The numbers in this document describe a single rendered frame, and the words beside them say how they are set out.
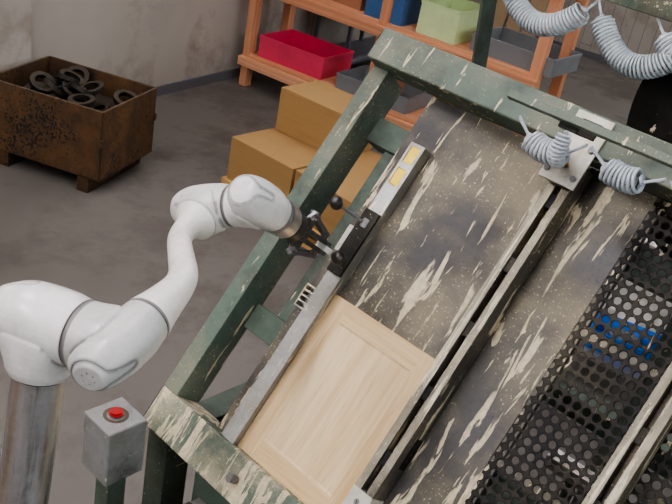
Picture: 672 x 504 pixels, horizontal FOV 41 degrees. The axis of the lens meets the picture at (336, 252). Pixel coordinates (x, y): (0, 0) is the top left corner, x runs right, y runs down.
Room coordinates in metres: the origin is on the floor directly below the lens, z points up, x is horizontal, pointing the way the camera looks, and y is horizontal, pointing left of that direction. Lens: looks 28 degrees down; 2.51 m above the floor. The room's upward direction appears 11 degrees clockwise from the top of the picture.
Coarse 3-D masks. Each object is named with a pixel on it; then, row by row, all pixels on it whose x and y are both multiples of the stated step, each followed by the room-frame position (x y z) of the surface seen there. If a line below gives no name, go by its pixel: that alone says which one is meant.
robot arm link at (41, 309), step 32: (0, 288) 1.40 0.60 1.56; (32, 288) 1.38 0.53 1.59; (64, 288) 1.40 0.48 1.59; (0, 320) 1.34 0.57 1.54; (32, 320) 1.32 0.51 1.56; (64, 320) 1.32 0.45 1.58; (32, 352) 1.30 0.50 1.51; (32, 384) 1.31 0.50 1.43; (64, 384) 1.37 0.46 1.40; (32, 416) 1.30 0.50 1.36; (32, 448) 1.29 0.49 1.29; (0, 480) 1.28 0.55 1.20; (32, 480) 1.28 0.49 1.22
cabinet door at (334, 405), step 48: (336, 336) 2.02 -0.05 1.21; (384, 336) 1.97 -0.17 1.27; (288, 384) 1.96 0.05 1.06; (336, 384) 1.92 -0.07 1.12; (384, 384) 1.88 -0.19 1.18; (288, 432) 1.87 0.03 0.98; (336, 432) 1.83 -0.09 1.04; (384, 432) 1.79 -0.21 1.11; (288, 480) 1.78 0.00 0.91; (336, 480) 1.74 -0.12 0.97
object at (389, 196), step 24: (408, 168) 2.28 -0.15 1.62; (384, 192) 2.25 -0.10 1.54; (384, 216) 2.22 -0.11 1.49; (336, 288) 2.11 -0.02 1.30; (312, 312) 2.07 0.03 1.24; (288, 336) 2.04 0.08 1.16; (288, 360) 2.00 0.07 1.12; (264, 384) 1.97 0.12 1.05; (240, 408) 1.94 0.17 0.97; (240, 432) 1.89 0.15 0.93
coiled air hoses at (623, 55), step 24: (504, 0) 2.74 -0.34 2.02; (600, 0) 2.59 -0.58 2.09; (528, 24) 2.67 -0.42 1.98; (552, 24) 2.68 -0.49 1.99; (576, 24) 2.59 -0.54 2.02; (600, 24) 2.59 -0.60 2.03; (600, 48) 2.53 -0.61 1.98; (624, 48) 2.49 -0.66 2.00; (624, 72) 2.46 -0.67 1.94; (648, 72) 2.42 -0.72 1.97
